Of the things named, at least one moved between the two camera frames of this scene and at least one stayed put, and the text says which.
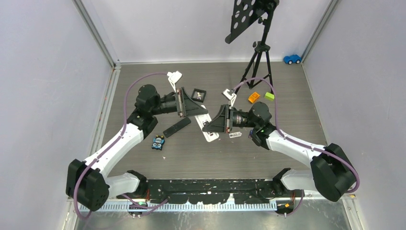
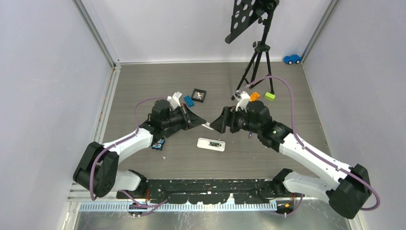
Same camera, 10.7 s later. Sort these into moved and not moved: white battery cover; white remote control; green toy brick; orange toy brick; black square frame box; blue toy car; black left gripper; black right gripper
Moved: white remote control; white battery cover; black left gripper
Not moved: black square frame box; green toy brick; black right gripper; blue toy car; orange toy brick
